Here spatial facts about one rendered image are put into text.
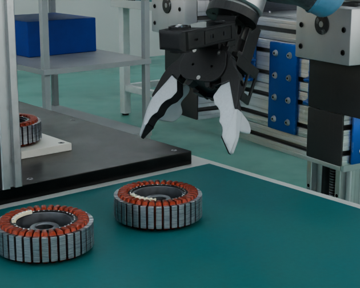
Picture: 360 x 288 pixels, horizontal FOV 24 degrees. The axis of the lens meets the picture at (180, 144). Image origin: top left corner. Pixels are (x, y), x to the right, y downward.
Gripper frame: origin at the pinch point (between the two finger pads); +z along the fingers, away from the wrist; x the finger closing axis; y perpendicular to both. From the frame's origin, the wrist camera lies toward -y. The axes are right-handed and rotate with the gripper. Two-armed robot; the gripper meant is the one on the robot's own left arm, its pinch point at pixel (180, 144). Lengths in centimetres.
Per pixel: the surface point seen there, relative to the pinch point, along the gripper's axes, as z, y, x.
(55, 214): 14.0, -12.9, 4.7
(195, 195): 6.1, -0.3, -4.7
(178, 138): -69, 289, 219
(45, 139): 0.9, 9.6, 33.6
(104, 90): -117, 372, 363
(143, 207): 9.8, -5.9, -1.9
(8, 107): 1.9, -11.5, 20.4
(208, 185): 2.0, 14.1, 3.5
